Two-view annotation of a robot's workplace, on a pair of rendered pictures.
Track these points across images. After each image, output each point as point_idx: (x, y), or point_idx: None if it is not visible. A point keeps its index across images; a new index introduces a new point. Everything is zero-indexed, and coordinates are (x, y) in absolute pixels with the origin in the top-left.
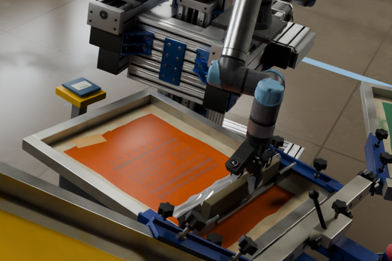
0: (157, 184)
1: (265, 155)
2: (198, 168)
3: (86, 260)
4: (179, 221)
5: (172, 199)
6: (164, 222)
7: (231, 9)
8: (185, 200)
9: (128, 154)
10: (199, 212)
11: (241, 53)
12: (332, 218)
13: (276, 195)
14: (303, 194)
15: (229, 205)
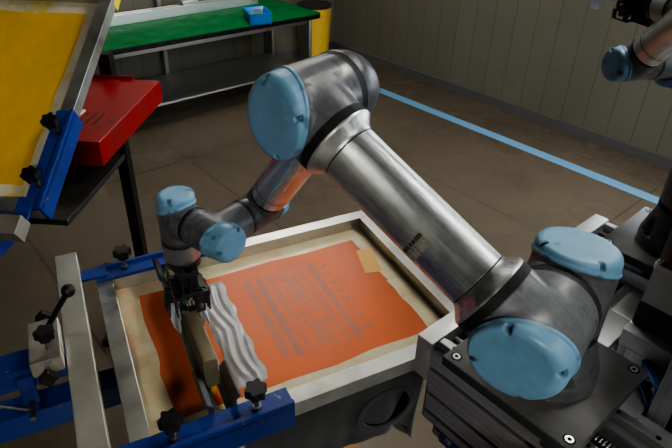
0: (268, 287)
1: (172, 286)
2: (285, 333)
3: (48, 69)
4: None
5: (238, 291)
6: (67, 116)
7: (611, 353)
8: (231, 300)
9: (334, 281)
10: None
11: (255, 183)
12: (51, 344)
13: (190, 393)
14: None
15: None
